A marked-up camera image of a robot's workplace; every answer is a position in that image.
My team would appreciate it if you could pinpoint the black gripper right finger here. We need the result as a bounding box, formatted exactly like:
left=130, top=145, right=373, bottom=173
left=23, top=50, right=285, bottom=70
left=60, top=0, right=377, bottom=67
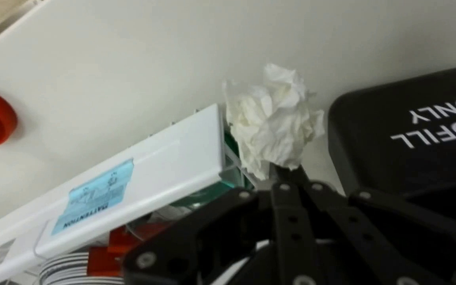
left=289, top=167, right=456, bottom=285

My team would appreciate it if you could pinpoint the white paper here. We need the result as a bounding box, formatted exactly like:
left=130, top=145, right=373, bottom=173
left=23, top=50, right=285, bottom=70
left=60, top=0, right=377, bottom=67
left=221, top=62, right=327, bottom=183

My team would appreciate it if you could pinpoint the green pack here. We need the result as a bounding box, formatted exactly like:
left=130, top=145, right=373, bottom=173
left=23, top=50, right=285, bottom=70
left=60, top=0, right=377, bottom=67
left=220, top=123, right=256, bottom=194

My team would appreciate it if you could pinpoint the long white cardboard box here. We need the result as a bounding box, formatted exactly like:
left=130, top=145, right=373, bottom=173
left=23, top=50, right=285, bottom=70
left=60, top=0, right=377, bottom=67
left=0, top=104, right=225, bottom=285

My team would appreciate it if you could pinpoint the black landfill bin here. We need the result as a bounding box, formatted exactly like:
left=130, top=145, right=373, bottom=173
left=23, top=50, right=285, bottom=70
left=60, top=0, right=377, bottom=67
left=326, top=66, right=456, bottom=214

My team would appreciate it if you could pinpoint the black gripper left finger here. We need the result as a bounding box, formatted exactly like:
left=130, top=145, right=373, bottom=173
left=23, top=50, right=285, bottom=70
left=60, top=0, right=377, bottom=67
left=123, top=164, right=313, bottom=285

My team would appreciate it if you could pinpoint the red pack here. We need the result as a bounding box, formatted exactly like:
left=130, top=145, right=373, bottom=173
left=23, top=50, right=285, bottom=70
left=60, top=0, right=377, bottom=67
left=85, top=221, right=172, bottom=281

